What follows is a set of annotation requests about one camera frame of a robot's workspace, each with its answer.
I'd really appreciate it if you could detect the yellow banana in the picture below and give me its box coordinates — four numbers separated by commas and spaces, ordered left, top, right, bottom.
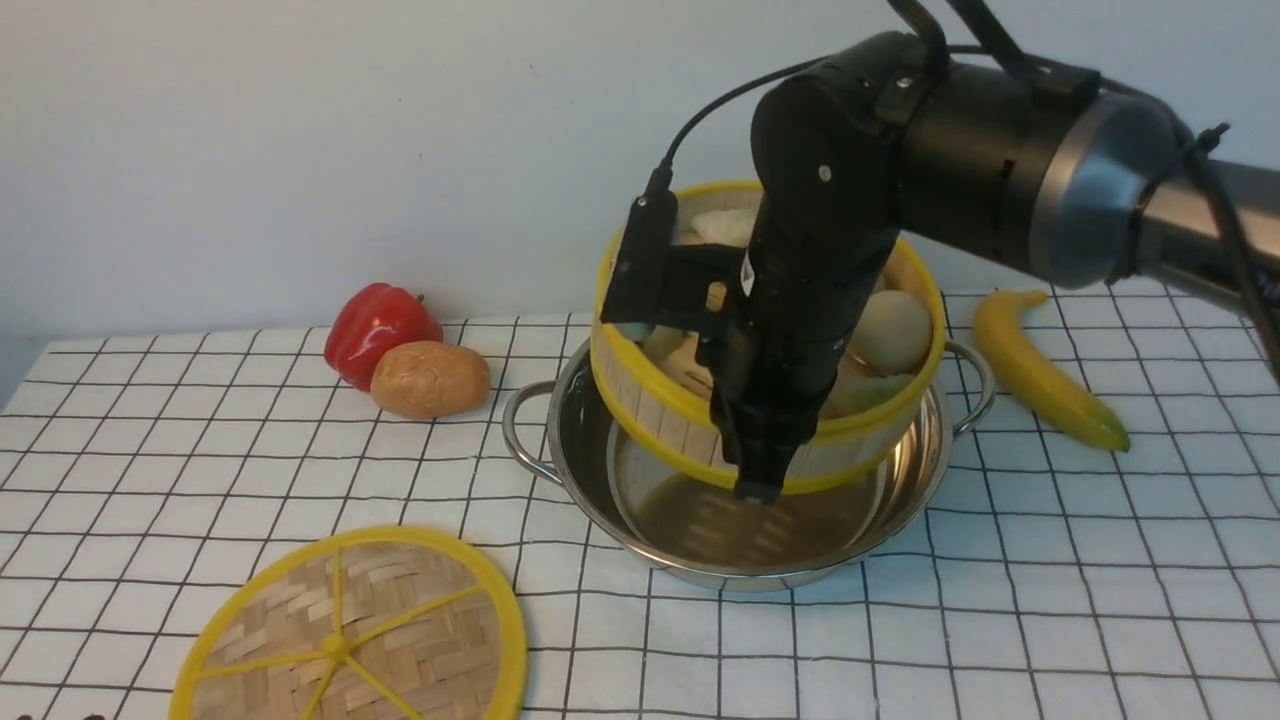
972, 290, 1132, 454

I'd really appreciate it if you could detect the yellow-rimmed bamboo steamer basket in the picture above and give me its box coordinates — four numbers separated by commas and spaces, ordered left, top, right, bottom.
590, 240, 946, 495

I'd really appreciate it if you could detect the yellow woven steamer lid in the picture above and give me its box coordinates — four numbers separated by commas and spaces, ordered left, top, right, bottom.
168, 527, 530, 719

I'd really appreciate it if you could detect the white pleated dumpling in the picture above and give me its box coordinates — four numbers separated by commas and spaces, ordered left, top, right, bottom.
689, 208, 756, 249

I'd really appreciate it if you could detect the pale green dumpling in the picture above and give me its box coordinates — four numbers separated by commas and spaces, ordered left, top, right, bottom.
820, 372, 915, 420

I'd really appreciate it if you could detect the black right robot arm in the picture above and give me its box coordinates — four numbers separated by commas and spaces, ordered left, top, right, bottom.
710, 32, 1277, 489

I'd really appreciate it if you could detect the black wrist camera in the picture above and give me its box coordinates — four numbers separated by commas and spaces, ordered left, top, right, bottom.
599, 187, 744, 343

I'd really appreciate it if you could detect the red bell pepper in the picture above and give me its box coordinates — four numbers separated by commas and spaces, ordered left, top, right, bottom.
323, 282, 445, 393

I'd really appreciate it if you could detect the stainless steel pot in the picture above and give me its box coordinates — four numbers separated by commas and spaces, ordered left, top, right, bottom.
500, 341, 996, 593

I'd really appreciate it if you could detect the white black-grid tablecloth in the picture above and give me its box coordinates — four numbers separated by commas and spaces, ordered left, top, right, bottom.
1, 282, 1279, 719

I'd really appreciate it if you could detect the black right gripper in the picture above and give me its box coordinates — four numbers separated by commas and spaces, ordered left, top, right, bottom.
710, 31, 927, 503

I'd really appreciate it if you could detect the brown potato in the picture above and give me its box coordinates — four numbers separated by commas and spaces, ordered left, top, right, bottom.
370, 340, 492, 420

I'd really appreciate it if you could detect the round pale green bun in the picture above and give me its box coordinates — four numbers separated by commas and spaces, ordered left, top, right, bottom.
850, 290, 932, 375

